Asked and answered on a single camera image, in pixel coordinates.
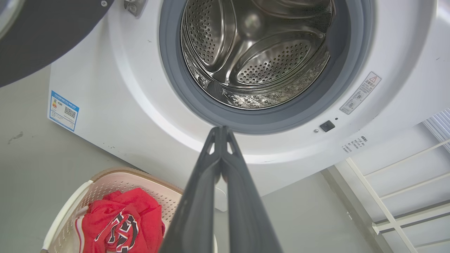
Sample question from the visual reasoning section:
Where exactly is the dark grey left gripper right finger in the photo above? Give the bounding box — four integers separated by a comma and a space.
221, 126, 284, 253

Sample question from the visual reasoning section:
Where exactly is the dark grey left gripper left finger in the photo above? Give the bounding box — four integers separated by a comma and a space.
159, 127, 222, 253

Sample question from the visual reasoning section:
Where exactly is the red basketball jersey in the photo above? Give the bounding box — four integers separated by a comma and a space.
75, 187, 166, 253

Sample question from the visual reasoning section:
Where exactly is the cream perforated laundry basket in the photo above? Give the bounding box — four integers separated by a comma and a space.
40, 167, 185, 253

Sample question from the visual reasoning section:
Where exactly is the stainless steel washing machine drum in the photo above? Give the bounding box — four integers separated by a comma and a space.
181, 0, 335, 110

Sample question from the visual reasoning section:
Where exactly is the dark washing machine door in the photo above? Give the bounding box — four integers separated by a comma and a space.
0, 0, 115, 88

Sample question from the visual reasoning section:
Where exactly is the small printed text label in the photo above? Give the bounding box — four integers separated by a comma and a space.
340, 135, 368, 154

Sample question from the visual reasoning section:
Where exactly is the white front-load washing machine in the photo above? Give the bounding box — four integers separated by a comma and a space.
47, 0, 450, 212

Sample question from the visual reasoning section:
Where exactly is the white metal rack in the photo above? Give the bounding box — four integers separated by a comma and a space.
344, 138, 450, 253

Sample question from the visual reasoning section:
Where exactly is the white warning triangle sticker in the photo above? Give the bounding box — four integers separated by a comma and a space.
340, 72, 382, 115

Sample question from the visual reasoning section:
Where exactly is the blue energy label sticker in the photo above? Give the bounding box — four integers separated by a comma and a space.
47, 90, 80, 132

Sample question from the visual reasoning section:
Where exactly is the grey rubber door seal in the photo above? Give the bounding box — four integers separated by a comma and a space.
159, 0, 374, 135

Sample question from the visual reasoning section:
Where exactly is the grey window blind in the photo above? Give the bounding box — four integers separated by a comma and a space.
422, 108, 450, 152

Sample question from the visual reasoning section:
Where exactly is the metal door hinge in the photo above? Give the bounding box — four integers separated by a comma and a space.
123, 0, 147, 18

